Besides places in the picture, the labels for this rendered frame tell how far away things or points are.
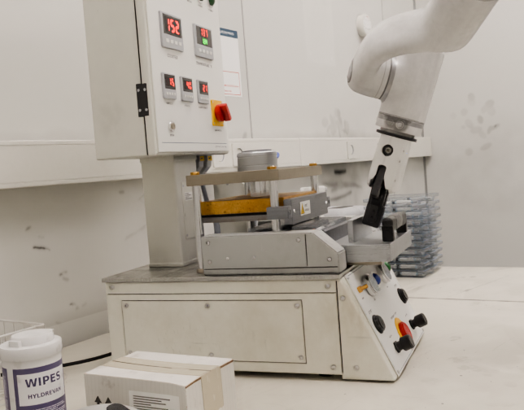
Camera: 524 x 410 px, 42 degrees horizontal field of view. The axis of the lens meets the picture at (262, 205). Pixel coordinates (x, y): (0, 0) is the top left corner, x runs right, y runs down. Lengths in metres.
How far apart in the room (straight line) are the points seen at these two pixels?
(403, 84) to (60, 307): 0.91
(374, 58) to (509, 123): 2.49
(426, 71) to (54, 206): 0.87
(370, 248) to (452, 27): 0.38
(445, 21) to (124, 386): 0.71
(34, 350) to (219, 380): 0.26
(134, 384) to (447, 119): 2.93
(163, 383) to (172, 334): 0.34
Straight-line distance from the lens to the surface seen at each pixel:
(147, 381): 0.97
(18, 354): 1.04
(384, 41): 1.17
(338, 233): 1.30
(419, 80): 1.24
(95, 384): 1.04
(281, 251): 1.18
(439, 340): 1.42
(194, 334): 1.26
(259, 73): 2.35
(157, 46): 1.31
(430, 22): 1.13
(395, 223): 1.23
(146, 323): 1.31
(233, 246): 1.21
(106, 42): 1.33
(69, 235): 1.65
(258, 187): 1.34
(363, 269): 1.28
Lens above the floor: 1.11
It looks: 3 degrees down
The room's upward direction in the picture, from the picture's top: 4 degrees counter-clockwise
